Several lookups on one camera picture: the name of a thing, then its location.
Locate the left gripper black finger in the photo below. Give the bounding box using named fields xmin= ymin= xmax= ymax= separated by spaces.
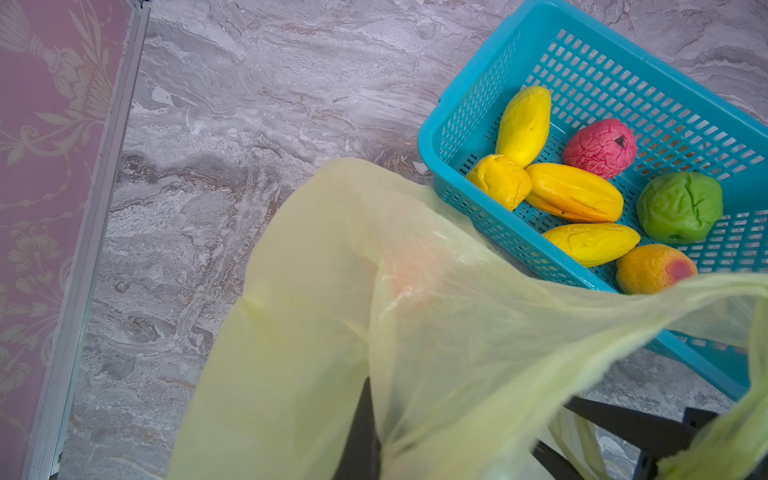
xmin=333 ymin=378 xmax=381 ymax=480

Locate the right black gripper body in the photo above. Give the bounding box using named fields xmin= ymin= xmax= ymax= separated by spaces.
xmin=530 ymin=395 xmax=768 ymax=480

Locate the orange yellow fruit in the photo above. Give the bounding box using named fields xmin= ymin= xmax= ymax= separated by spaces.
xmin=616 ymin=244 xmax=698 ymax=295

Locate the yellow plastic bag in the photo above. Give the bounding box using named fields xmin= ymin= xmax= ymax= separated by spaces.
xmin=168 ymin=158 xmax=767 ymax=479

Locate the yellow mango fruit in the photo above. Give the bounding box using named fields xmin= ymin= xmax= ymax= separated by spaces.
xmin=542 ymin=223 xmax=641 ymax=268
xmin=495 ymin=86 xmax=552 ymax=168

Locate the green fruit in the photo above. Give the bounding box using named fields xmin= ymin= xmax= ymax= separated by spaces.
xmin=636 ymin=172 xmax=724 ymax=245

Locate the teal plastic basket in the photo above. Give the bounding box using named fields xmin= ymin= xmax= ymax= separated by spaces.
xmin=417 ymin=0 xmax=768 ymax=402

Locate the orange star fruit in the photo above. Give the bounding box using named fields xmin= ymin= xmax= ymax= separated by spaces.
xmin=525 ymin=163 xmax=624 ymax=223

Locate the yellow lemon fruit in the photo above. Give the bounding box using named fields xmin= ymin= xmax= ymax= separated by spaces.
xmin=467 ymin=154 xmax=532 ymax=211

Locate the red fruit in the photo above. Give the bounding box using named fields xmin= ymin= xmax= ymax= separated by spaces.
xmin=563 ymin=118 xmax=638 ymax=180

